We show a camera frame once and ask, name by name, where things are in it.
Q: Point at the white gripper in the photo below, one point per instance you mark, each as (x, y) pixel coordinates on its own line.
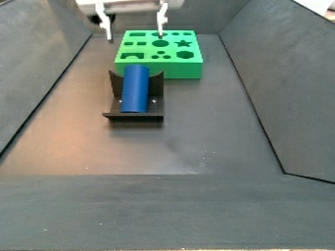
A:
(106, 7)

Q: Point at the blue oval cylinder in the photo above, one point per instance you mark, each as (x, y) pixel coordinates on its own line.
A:
(135, 89)

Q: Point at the black cradle fixture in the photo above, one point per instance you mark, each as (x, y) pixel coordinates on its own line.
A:
(155, 104)

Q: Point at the green shape sorter block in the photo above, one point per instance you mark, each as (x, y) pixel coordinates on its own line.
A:
(173, 54)

